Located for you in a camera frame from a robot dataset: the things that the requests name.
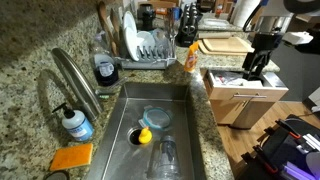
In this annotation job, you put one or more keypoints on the large white plate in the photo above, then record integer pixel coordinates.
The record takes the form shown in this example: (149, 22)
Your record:
(131, 43)

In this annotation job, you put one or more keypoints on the small wooden cutting board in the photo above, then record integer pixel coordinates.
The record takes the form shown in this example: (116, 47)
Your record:
(226, 44)

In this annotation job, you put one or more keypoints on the large wooden cutting board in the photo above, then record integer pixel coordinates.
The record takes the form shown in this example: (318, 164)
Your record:
(213, 52)

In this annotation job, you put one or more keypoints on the small white plate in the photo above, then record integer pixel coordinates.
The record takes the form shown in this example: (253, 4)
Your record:
(129, 20)

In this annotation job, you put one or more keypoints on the white bowl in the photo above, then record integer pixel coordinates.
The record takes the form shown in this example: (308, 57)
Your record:
(146, 38)

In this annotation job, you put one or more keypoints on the orange food packet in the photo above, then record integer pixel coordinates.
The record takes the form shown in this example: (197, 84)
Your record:
(191, 56)

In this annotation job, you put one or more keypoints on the black equipment cart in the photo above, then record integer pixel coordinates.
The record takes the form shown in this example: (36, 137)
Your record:
(286, 150)

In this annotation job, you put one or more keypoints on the blue rimmed container lid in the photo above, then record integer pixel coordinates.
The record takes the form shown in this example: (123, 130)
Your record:
(157, 118)

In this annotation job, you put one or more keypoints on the stainless steel sink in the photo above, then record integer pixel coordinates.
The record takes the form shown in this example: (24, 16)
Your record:
(123, 153)

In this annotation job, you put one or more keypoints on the grey dish rack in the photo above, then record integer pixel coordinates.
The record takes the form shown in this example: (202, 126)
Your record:
(150, 61)

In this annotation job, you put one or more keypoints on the clear plastic jar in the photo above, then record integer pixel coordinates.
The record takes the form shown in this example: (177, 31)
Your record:
(165, 160)

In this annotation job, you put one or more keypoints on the blue soap pump bottle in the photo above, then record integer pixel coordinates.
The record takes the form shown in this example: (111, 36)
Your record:
(78, 125)

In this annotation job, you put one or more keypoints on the clear wine glass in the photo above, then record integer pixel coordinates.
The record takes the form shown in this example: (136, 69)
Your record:
(172, 23)

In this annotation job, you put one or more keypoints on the black coffee maker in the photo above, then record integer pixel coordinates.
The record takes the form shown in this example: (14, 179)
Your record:
(146, 16)

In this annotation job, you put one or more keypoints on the wooden cabinet doors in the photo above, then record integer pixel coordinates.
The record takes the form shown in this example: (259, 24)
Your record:
(246, 113)

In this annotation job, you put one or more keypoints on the wooden spoon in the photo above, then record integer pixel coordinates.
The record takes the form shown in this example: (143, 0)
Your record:
(104, 20)
(115, 23)

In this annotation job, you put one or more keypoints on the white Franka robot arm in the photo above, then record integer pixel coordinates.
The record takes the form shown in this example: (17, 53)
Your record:
(293, 8)

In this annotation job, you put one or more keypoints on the orange scrub sponge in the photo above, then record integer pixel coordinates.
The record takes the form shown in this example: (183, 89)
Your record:
(71, 156)

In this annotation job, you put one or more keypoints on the yellow rubber duck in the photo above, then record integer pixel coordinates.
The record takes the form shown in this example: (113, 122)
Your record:
(145, 136)

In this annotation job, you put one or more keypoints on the curved steel faucet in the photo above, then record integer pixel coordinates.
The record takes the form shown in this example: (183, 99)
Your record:
(78, 83)

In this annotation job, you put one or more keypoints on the black knife block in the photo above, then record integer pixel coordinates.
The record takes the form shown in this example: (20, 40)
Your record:
(188, 26)

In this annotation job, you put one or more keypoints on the white paper towel roll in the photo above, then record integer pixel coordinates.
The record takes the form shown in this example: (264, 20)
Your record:
(246, 11)

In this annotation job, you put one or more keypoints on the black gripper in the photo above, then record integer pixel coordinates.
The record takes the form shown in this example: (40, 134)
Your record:
(266, 41)

